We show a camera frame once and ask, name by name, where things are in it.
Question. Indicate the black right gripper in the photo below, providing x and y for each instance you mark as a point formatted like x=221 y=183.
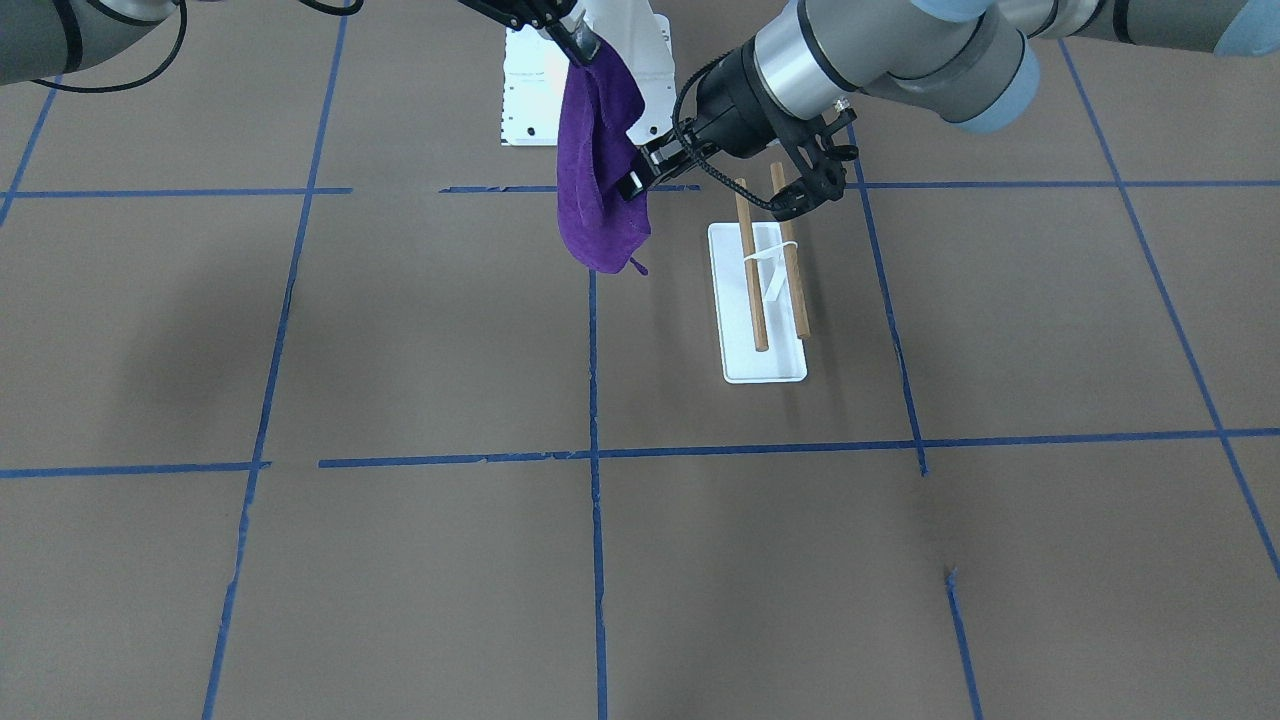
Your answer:
x=528 y=11

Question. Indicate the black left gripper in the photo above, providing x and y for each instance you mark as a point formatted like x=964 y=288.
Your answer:
x=727 y=100

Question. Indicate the purple towel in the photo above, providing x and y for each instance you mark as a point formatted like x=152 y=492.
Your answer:
x=601 y=103

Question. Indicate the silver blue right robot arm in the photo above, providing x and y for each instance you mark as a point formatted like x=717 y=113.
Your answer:
x=44 y=41

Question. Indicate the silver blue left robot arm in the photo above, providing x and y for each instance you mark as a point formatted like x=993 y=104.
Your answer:
x=969 y=62

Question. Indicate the wooden rack rod far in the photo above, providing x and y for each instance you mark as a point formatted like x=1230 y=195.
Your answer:
x=782 y=259

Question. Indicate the wooden rack rod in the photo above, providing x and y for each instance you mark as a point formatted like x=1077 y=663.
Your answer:
x=751 y=274
x=782 y=259

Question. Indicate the wooden rack rod near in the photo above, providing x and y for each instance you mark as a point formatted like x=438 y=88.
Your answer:
x=751 y=274

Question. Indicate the white towel rack base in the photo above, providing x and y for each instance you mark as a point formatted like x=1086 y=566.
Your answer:
x=785 y=361

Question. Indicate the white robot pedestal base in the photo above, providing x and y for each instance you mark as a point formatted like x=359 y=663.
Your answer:
x=535 y=70

